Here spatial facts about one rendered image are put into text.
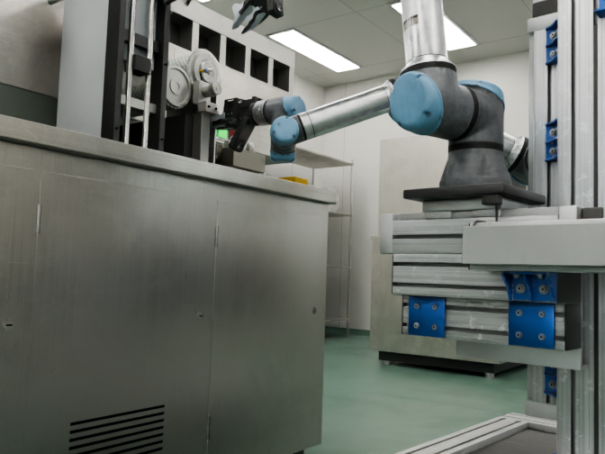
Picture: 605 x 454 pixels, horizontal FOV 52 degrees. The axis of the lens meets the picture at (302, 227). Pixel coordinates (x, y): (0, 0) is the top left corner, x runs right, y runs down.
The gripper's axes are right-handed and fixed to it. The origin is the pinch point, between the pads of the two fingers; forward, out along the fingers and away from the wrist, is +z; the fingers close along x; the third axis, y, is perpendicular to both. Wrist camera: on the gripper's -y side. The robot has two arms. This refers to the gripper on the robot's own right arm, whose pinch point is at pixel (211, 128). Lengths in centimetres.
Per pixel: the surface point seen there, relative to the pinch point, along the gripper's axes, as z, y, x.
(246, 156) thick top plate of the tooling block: -6.5, -8.0, -10.1
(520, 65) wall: 37, 158, -444
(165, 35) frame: -16.0, 15.6, 34.5
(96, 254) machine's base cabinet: -29, -43, 61
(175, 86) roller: -2.5, 8.2, 18.3
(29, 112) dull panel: 30, -1, 44
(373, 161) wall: 195, 78, -444
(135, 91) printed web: 8.0, 6.9, 24.3
